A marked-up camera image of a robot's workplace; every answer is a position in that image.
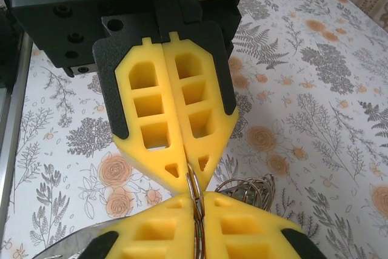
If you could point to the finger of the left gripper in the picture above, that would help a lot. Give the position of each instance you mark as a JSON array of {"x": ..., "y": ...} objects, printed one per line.
[
  {"x": 222, "y": 74},
  {"x": 110, "y": 83}
]

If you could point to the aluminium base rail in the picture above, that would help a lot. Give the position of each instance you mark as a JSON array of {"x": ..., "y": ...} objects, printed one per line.
[{"x": 12, "y": 119}]

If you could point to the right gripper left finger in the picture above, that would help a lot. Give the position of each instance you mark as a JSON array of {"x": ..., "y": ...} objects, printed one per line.
[{"x": 169, "y": 210}]

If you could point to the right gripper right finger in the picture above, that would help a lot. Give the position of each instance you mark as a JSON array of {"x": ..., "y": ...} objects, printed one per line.
[{"x": 242, "y": 209}]

